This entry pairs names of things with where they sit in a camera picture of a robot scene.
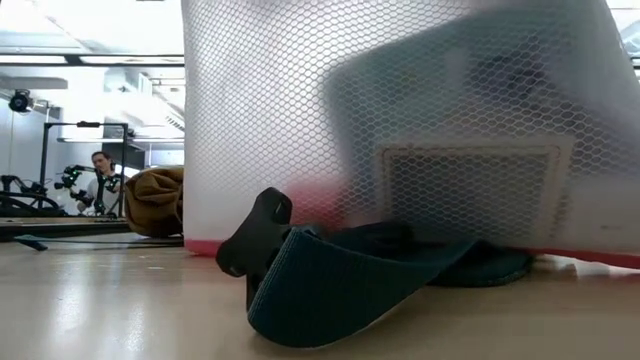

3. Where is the black ceiling spotlight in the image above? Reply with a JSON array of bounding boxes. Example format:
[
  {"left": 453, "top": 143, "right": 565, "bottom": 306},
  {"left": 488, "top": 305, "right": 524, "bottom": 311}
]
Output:
[{"left": 7, "top": 88, "right": 35, "bottom": 114}]

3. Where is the black background stand frame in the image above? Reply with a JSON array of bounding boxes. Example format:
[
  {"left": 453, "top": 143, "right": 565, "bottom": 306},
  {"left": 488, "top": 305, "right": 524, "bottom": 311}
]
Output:
[{"left": 39, "top": 120, "right": 130, "bottom": 219}]

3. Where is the tan and teal backpack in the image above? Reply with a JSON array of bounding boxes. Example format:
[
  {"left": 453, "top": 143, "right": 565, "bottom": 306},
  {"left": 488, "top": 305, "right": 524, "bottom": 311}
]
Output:
[{"left": 13, "top": 166, "right": 535, "bottom": 349}]

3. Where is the black ceiling light rail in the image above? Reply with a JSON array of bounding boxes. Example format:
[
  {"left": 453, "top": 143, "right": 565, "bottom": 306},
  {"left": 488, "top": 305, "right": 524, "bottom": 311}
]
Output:
[{"left": 0, "top": 52, "right": 185, "bottom": 69}]

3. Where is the person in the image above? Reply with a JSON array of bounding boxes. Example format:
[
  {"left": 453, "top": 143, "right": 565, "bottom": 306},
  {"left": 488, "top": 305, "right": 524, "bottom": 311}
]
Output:
[{"left": 74, "top": 151, "right": 124, "bottom": 217}]

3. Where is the pink-edged mesh zipper pouch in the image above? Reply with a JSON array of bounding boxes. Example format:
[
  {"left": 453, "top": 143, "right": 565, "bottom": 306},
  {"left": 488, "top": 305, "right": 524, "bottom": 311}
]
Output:
[{"left": 180, "top": 0, "right": 640, "bottom": 280}]

